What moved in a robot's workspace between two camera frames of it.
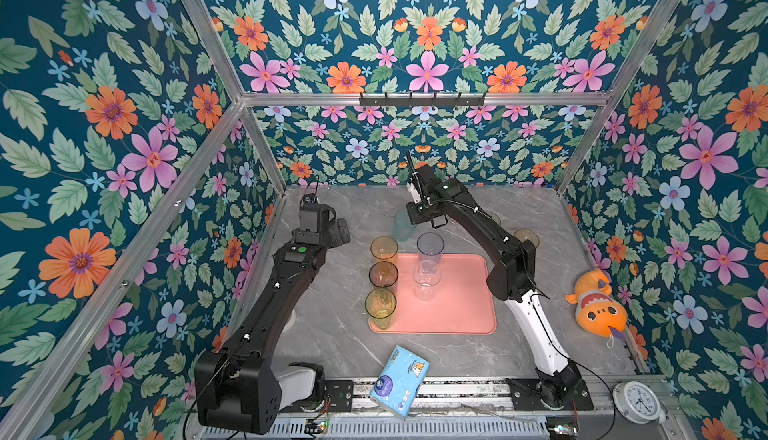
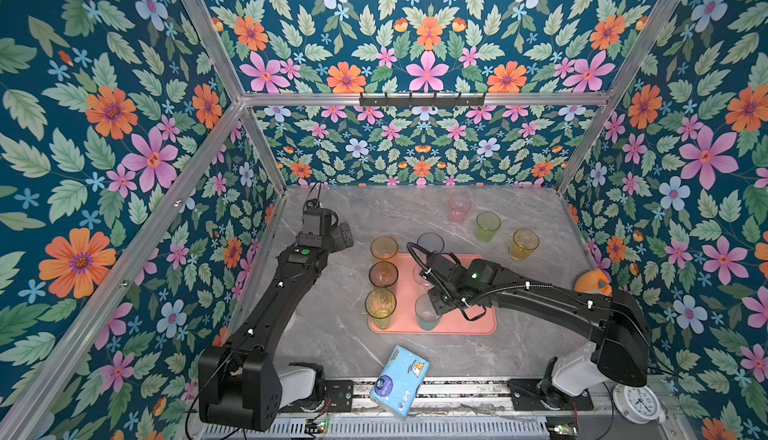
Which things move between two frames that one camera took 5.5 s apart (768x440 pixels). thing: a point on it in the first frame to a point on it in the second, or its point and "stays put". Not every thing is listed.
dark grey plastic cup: (383, 273) stays put
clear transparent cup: (426, 276) stays put
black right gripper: (414, 218) to (439, 309)
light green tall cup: (380, 305) stays put
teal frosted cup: (403, 229) to (426, 312)
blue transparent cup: (430, 247) stays put
